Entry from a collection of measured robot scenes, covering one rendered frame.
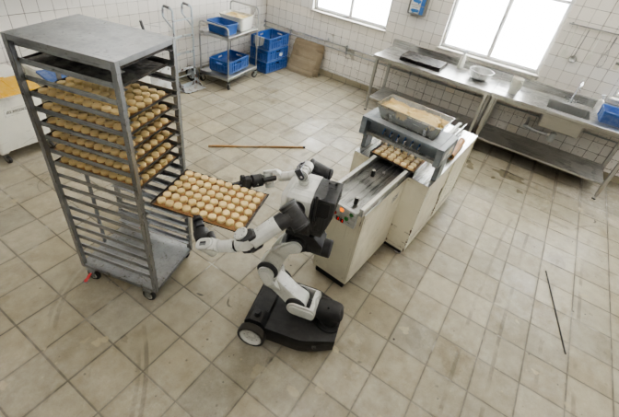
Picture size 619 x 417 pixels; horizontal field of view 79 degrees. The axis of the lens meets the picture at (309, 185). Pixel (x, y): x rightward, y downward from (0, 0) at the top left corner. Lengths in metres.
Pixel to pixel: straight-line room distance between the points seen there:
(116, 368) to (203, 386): 0.56
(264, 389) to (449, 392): 1.25
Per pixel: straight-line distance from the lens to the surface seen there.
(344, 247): 2.90
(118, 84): 2.02
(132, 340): 3.00
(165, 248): 3.27
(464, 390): 3.11
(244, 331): 2.79
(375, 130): 3.24
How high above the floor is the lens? 2.51
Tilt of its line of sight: 37 degrees down
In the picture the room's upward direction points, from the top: 9 degrees clockwise
